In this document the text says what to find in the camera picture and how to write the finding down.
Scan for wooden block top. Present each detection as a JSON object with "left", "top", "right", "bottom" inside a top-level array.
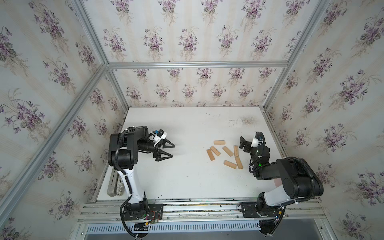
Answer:
[{"left": 214, "top": 140, "right": 226, "bottom": 145}]

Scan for wooden block engraved text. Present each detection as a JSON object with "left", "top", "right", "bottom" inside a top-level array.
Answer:
[{"left": 210, "top": 146, "right": 221, "bottom": 156}]

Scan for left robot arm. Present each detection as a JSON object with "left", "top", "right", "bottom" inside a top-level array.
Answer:
[{"left": 108, "top": 126, "right": 176, "bottom": 240}]

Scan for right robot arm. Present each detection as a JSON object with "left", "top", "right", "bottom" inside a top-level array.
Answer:
[{"left": 238, "top": 132, "right": 324, "bottom": 237}]

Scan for grey objects beside table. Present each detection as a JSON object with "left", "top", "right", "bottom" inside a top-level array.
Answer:
[{"left": 107, "top": 170, "right": 125, "bottom": 197}]

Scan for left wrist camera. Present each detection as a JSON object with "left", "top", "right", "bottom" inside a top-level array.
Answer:
[{"left": 152, "top": 129, "right": 168, "bottom": 145}]

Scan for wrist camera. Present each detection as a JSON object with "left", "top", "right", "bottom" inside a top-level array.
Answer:
[
  {"left": 251, "top": 132, "right": 265, "bottom": 148},
  {"left": 152, "top": 129, "right": 168, "bottom": 145}
]

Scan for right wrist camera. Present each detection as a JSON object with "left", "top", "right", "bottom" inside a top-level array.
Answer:
[{"left": 251, "top": 132, "right": 265, "bottom": 148}]

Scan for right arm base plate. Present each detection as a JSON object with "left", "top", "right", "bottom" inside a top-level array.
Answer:
[{"left": 237, "top": 202, "right": 285, "bottom": 218}]

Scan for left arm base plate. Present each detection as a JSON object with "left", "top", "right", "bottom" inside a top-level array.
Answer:
[{"left": 122, "top": 203, "right": 164, "bottom": 224}]

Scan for aluminium front rail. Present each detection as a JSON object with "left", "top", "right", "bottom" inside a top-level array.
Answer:
[{"left": 75, "top": 198, "right": 326, "bottom": 224}]

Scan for aluminium cage frame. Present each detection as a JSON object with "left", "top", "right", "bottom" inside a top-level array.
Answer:
[{"left": 1, "top": 1, "right": 329, "bottom": 223}]

